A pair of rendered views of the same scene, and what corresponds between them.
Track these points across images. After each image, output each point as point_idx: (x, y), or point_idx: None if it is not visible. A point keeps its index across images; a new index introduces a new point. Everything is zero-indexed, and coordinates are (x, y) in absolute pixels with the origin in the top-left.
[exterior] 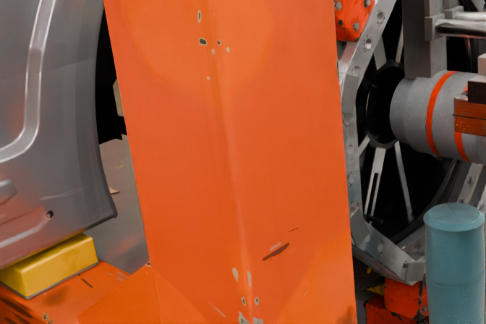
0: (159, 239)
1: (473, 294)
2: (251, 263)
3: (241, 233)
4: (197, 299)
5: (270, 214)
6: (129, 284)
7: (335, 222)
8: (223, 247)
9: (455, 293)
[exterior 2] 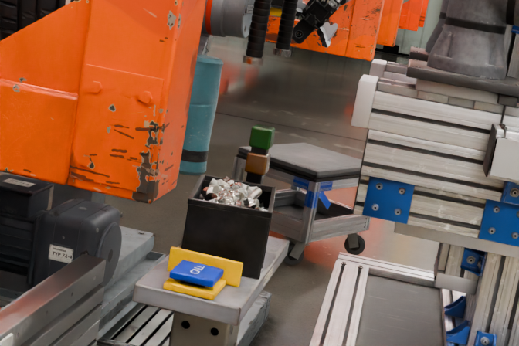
0: None
1: (211, 113)
2: None
3: None
4: (133, 9)
5: None
6: (47, 20)
7: None
8: None
9: (201, 110)
